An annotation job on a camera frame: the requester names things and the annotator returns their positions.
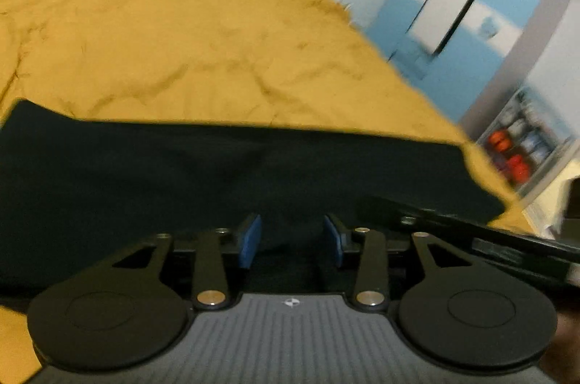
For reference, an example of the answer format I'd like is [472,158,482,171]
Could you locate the black pants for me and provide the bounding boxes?
[0,99,506,293]

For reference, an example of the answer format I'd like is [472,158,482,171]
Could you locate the person's right forearm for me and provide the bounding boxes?
[541,306,580,384]

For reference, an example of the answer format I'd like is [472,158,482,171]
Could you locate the mustard yellow blanket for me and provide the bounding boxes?
[0,0,540,384]

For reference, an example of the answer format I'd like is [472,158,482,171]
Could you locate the metal shoe rack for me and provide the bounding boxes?
[471,86,574,200]

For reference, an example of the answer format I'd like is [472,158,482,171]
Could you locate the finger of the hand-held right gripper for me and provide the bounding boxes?
[368,196,479,240]

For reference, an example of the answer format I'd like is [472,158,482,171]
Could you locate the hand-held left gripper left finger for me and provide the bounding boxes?
[111,213,263,311]

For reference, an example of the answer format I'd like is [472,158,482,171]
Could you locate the rows of colourful shoes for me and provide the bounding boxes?
[485,94,551,187]

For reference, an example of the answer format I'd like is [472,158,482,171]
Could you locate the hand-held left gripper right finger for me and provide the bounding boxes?
[322,213,477,311]

